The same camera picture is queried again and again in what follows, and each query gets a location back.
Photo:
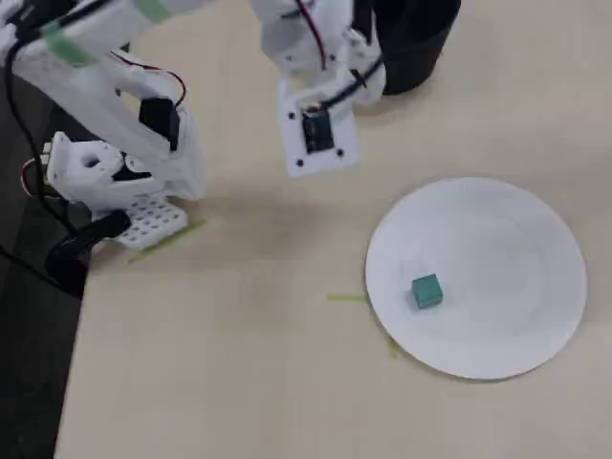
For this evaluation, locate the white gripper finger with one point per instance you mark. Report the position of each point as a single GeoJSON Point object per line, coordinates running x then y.
{"type": "Point", "coordinates": [372, 52]}

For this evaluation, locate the green cube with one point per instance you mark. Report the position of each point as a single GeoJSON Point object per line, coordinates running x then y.
{"type": "Point", "coordinates": [427, 292]}

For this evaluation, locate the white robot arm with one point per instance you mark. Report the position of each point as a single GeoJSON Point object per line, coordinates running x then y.
{"type": "Point", "coordinates": [95, 91]}

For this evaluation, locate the green tape on arm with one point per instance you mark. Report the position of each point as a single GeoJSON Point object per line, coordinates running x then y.
{"type": "Point", "coordinates": [67, 45]}
{"type": "Point", "coordinates": [153, 9]}

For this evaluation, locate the black round bin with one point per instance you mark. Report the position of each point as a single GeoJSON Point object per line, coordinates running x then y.
{"type": "Point", "coordinates": [411, 43]}

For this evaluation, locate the long green tape strip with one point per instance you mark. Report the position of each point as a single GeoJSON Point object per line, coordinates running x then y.
{"type": "Point", "coordinates": [167, 241]}

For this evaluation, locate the thin green tape strip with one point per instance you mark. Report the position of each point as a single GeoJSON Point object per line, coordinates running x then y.
{"type": "Point", "coordinates": [346, 297]}

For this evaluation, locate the white paper plate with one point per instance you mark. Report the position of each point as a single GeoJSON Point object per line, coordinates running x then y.
{"type": "Point", "coordinates": [478, 277]}

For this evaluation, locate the black clamp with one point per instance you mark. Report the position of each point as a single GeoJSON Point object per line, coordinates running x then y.
{"type": "Point", "coordinates": [81, 239]}

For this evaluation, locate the short green tape strip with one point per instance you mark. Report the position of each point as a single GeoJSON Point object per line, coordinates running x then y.
{"type": "Point", "coordinates": [393, 346]}

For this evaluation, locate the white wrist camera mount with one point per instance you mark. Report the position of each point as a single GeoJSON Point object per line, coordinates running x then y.
{"type": "Point", "coordinates": [330, 158]}

